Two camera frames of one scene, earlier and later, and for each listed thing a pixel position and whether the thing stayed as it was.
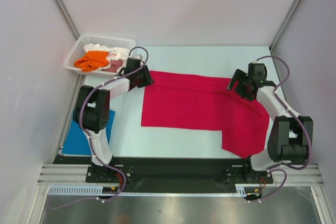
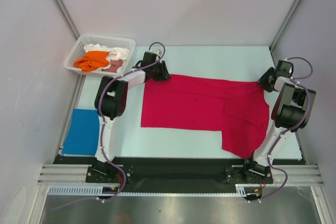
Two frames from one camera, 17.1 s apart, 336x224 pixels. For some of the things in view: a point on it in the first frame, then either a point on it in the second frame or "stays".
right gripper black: (239, 75) to (271, 71)
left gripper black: (148, 80) to (164, 75)
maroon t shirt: (114, 64) stays
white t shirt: (115, 53) stays
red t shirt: (194, 101) stays
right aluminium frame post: (293, 8) stays
